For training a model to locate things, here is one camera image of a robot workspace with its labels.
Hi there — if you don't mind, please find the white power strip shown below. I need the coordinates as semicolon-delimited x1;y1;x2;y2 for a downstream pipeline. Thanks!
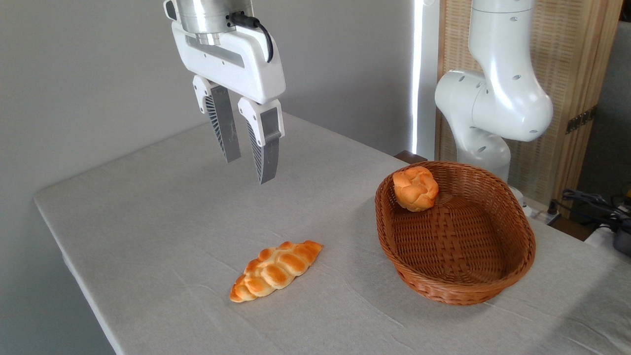
522;206;562;225

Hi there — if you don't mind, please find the grey device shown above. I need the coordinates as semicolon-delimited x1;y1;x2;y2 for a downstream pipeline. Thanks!
612;229;631;256

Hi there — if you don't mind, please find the brown oval wicker basket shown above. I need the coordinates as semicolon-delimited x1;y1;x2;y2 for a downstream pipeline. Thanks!
375;161;536;306

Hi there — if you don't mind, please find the round knotted bread roll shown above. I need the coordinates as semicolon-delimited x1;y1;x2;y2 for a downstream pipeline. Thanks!
392;166;439;213

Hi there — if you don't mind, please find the black cable bundle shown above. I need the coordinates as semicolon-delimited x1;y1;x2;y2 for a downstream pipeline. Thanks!
551;188;631;233

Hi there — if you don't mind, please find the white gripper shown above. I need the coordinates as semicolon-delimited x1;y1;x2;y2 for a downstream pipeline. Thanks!
171;21;287;185

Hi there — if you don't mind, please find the long braided bread loaf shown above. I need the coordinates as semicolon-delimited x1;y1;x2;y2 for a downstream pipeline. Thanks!
229;240;324;303

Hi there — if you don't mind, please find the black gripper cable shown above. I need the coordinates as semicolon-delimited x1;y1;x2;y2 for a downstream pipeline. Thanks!
229;12;275;64

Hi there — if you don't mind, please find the wooden bamboo folding screen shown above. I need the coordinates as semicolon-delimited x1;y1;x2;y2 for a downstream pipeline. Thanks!
436;0;625;217

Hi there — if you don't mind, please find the light grey tablecloth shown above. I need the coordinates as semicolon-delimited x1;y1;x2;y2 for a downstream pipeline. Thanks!
34;105;631;355

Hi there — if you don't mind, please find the dark brown wooden furniture corner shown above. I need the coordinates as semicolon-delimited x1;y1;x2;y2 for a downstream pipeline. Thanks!
394;150;428;165

